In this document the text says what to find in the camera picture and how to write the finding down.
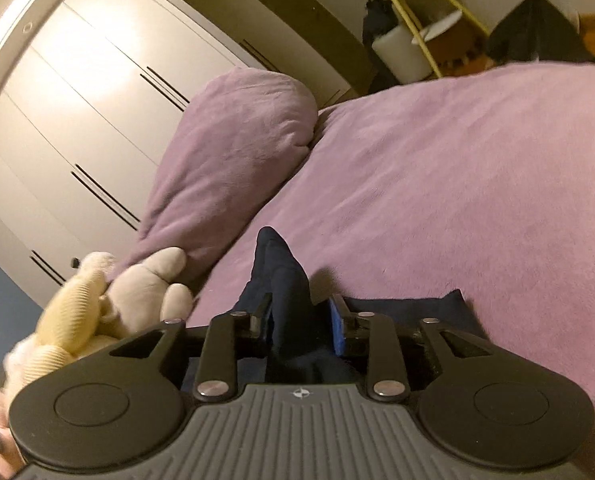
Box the cream flower plush cushion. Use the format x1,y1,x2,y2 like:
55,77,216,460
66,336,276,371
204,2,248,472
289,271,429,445
2,269,118,403

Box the black bag on floor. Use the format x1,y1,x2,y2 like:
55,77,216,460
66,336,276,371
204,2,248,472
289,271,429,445
485,0,595,65

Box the white round stool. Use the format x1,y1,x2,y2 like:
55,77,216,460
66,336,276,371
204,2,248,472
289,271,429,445
372,25,433,84

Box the white plush bunny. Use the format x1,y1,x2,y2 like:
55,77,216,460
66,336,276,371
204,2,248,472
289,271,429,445
98,247,194,339

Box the dark clothes on stool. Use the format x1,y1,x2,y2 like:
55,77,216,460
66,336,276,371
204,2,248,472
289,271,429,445
363,0,398,47

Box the white wardrobe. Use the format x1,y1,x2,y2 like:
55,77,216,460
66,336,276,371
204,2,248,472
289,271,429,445
0,0,355,306

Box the navy blue jacket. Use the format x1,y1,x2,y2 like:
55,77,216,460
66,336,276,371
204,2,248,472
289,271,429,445
233,228,486,399

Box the yellow-legged side table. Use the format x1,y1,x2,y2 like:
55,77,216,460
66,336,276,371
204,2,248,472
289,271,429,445
391,0,489,78

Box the purple bed blanket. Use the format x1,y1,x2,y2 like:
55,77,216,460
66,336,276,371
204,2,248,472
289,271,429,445
190,63,595,474

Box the purple pillow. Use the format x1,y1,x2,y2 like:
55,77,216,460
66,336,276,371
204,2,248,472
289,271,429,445
112,68,318,281

